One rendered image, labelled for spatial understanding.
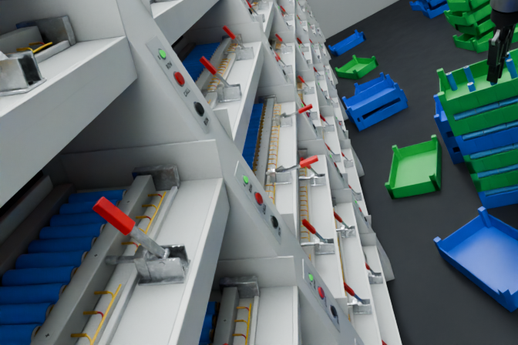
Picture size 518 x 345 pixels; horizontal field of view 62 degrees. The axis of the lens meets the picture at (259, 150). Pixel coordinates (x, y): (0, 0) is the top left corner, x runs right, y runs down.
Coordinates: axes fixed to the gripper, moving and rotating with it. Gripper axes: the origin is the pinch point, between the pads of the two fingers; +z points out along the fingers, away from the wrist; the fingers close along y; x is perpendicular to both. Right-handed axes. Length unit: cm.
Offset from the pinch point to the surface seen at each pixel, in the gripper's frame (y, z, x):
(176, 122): -98, -56, 1
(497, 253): -29, 44, -20
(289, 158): -73, -21, 13
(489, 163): -7.5, 30.6, -6.2
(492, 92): -3.6, 5.5, -1.6
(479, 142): -7.7, 22.6, -1.9
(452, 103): -9.4, 9.1, 7.6
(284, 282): -99, -33, -10
